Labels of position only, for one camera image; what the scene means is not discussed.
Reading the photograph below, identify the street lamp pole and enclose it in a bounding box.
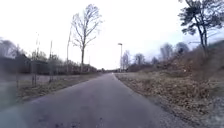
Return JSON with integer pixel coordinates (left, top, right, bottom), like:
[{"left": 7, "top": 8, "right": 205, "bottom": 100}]
[{"left": 117, "top": 42, "right": 124, "bottom": 73}]

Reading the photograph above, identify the tall bare tree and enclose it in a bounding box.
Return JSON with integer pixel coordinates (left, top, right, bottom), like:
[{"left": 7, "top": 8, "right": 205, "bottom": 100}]
[{"left": 70, "top": 3, "right": 103, "bottom": 74}]

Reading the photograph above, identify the grey asphalt path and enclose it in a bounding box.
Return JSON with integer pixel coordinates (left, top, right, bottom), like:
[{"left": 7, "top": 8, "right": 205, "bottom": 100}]
[{"left": 0, "top": 72, "right": 198, "bottom": 128}]

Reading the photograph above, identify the thin bare sapling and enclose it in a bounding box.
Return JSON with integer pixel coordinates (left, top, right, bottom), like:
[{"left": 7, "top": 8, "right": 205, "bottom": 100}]
[{"left": 65, "top": 27, "right": 73, "bottom": 74}]

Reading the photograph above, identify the row of distant trees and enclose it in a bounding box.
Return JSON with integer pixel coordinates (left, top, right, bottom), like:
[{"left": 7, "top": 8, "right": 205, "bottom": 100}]
[{"left": 120, "top": 41, "right": 191, "bottom": 71}]

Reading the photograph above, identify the leaf-covered grass slope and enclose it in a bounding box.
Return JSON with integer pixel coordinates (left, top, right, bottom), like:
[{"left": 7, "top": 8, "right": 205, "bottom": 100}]
[{"left": 114, "top": 39, "right": 224, "bottom": 128}]

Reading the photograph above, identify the dark hedge row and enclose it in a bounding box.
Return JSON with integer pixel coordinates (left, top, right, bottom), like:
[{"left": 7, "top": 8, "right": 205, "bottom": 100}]
[{"left": 0, "top": 53, "right": 99, "bottom": 76}]

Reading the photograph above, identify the leaf-strewn grass verge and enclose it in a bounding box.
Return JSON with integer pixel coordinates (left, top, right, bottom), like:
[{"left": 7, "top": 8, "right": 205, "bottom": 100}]
[{"left": 0, "top": 72, "right": 103, "bottom": 108}]

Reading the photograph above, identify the row of young staked trees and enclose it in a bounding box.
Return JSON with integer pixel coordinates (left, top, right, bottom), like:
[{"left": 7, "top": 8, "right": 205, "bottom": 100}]
[{"left": 14, "top": 33, "right": 55, "bottom": 88}]

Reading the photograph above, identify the pine tree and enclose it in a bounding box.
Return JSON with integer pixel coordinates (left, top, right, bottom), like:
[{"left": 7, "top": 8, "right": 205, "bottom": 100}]
[{"left": 178, "top": 0, "right": 224, "bottom": 58}]

